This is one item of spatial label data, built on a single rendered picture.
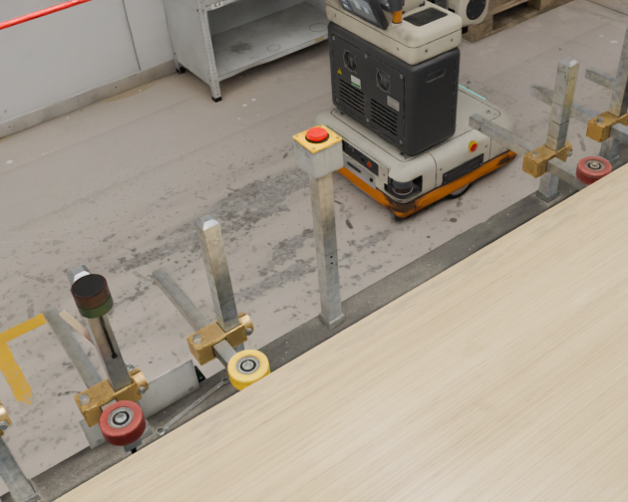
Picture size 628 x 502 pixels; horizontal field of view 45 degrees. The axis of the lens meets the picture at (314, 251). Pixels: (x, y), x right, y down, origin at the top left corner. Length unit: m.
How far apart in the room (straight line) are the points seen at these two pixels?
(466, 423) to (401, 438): 0.12
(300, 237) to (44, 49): 1.71
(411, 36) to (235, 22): 1.92
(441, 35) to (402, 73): 0.19
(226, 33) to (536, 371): 3.34
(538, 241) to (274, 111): 2.41
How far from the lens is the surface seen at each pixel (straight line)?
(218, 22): 4.47
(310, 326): 1.82
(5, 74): 4.11
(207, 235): 1.43
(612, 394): 1.49
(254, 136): 3.77
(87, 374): 1.63
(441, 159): 3.10
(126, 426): 1.46
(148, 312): 2.95
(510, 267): 1.68
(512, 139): 2.14
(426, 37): 2.80
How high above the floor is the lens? 2.04
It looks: 42 degrees down
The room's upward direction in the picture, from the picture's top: 5 degrees counter-clockwise
